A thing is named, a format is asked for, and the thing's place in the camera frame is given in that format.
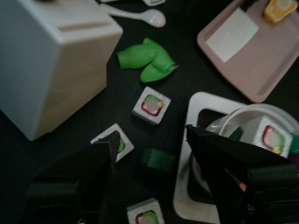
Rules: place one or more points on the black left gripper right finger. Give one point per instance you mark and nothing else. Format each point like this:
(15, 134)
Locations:
(249, 180)

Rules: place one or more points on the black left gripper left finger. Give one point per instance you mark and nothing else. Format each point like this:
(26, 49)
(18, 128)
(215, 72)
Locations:
(74, 186)

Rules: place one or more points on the white square sushi piece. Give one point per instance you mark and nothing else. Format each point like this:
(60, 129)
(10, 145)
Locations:
(123, 143)
(146, 213)
(273, 138)
(151, 105)

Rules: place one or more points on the white toy pot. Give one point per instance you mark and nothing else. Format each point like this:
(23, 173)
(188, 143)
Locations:
(249, 116)

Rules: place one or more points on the yellow toy food piece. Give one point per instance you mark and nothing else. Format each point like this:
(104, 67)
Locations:
(278, 9)

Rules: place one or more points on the white toy stove base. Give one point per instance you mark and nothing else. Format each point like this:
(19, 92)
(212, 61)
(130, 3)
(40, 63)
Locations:
(194, 163)

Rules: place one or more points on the dark green toy block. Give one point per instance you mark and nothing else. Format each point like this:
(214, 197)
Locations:
(158, 159)

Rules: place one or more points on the white toy appliance box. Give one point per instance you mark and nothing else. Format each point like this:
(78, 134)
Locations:
(47, 64)

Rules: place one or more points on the pink plastic tray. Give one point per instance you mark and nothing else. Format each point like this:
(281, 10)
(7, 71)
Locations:
(253, 55)

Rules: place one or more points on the green toy leaf garnish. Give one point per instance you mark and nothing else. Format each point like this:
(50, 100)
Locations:
(150, 59)

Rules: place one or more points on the white paper card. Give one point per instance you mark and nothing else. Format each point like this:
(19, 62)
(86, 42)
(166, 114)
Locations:
(233, 35)

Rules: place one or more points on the white plastic toy spoon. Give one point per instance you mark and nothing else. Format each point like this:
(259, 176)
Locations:
(150, 16)

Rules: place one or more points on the white toy utensil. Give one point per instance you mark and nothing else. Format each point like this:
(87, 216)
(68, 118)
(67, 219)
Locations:
(154, 2)

